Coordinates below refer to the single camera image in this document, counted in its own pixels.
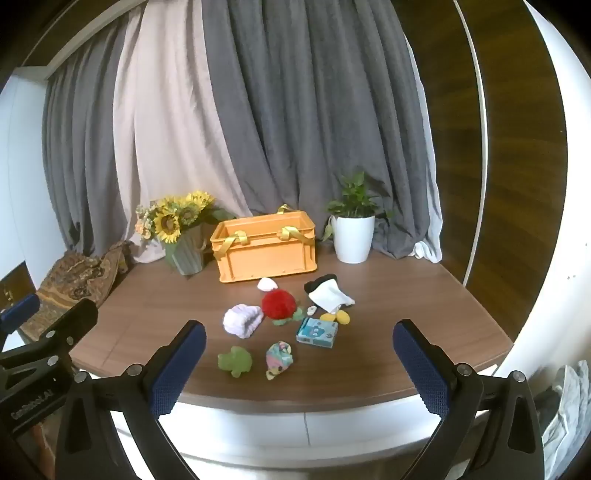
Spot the white plant pot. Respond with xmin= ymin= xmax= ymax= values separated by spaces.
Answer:
xmin=331 ymin=215 xmax=376 ymax=264

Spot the orange plastic crate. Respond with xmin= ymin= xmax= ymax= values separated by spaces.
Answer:
xmin=210 ymin=205 xmax=320 ymax=284

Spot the narrow grey curtain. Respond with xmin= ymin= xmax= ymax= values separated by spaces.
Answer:
xmin=43 ymin=32 xmax=141 ymax=257

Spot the crumpled white cloth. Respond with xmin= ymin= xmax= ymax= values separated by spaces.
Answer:
xmin=539 ymin=364 xmax=591 ymax=480

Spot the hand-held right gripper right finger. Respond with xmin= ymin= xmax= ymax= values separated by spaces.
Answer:
xmin=392 ymin=318 xmax=546 ymax=480

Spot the wide grey curtain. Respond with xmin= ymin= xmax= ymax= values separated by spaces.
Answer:
xmin=202 ymin=0 xmax=439 ymax=260

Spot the white sheer curtain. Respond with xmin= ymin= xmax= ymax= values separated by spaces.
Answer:
xmin=409 ymin=46 xmax=444 ymax=264

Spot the green plush frog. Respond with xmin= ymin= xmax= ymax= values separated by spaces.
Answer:
xmin=218 ymin=346 xmax=254 ymax=380

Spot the white and black cloth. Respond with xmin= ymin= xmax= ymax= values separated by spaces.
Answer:
xmin=304 ymin=274 xmax=356 ymax=311

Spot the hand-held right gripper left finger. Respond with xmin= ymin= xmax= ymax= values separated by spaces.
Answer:
xmin=55 ymin=319 xmax=208 ymax=480

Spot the pastel patterned plush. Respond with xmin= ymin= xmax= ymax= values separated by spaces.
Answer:
xmin=265 ymin=340 xmax=294 ymax=380

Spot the brown patterned cushion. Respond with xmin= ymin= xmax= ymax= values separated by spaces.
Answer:
xmin=21 ymin=240 xmax=136 ymax=343

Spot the green potted plant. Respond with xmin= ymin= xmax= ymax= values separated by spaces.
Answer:
xmin=322 ymin=172 xmax=394 ymax=241

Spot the sunflower bouquet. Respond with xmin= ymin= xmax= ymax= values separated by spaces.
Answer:
xmin=135 ymin=191 xmax=237 ymax=244

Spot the green ribbed vase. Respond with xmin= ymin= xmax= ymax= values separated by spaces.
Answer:
xmin=165 ymin=224 xmax=208 ymax=277

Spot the red plush strawberry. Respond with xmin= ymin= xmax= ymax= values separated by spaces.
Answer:
xmin=261 ymin=290 xmax=306 ymax=328

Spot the blue tissue pack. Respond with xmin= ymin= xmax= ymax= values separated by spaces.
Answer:
xmin=296 ymin=318 xmax=339 ymax=348

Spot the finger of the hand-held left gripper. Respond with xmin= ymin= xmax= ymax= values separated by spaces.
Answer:
xmin=0 ymin=298 xmax=99 ymax=371
xmin=0 ymin=293 xmax=41 ymax=335

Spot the lavender knitted plush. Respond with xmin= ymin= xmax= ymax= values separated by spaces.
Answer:
xmin=223 ymin=304 xmax=264 ymax=339

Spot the beige curtain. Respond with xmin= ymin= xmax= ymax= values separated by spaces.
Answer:
xmin=113 ymin=0 xmax=252 ymax=265

